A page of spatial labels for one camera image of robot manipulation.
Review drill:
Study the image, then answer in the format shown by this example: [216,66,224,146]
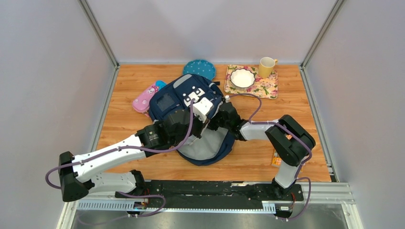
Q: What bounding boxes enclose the navy blue student backpack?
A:
[149,73,235,166]

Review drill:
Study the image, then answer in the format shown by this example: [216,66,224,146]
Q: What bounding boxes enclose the pink cartoon pencil case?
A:
[132,80,167,117]

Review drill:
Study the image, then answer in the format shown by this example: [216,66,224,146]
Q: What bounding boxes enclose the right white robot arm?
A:
[208,102,316,200]

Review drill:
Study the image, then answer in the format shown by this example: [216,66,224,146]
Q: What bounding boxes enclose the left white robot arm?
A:
[56,109,210,202]

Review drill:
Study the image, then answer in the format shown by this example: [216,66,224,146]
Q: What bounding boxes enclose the white scalloped bowl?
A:
[230,69,255,90]

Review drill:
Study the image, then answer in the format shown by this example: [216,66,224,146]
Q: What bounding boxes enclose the floral rectangular tray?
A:
[224,64,278,99]

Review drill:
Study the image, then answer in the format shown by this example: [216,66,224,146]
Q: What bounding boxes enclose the blue polka dot plate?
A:
[182,59,216,80]

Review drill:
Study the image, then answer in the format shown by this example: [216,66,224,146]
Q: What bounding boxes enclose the orange Treehouse book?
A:
[271,134,292,167]

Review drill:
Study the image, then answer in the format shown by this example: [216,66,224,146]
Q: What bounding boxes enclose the yellow ceramic mug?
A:
[258,57,278,78]

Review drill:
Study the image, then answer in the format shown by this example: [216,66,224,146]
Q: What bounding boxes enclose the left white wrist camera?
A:
[190,97,213,123]

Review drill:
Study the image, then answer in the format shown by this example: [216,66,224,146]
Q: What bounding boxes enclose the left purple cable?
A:
[44,98,195,227]

